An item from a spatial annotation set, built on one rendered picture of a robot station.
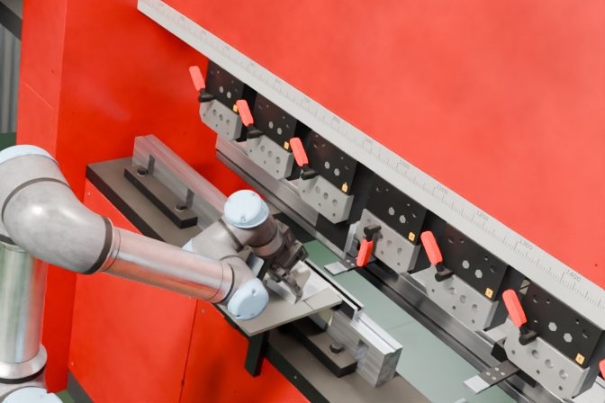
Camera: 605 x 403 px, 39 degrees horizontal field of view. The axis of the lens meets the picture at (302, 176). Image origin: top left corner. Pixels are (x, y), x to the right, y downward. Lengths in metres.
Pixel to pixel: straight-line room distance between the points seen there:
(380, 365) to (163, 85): 1.12
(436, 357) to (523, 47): 2.22
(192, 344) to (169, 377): 0.18
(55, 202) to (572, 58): 0.83
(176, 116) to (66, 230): 1.36
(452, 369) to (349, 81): 1.96
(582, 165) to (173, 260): 0.68
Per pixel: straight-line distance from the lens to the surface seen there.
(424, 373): 3.44
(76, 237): 1.31
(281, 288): 1.88
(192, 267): 1.44
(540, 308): 1.55
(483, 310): 1.62
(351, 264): 2.05
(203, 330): 2.18
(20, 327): 1.55
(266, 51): 1.95
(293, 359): 1.93
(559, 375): 1.57
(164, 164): 2.40
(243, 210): 1.60
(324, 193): 1.86
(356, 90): 1.74
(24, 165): 1.40
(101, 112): 2.48
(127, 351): 2.57
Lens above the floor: 2.10
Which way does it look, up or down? 27 degrees down
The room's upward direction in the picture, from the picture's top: 13 degrees clockwise
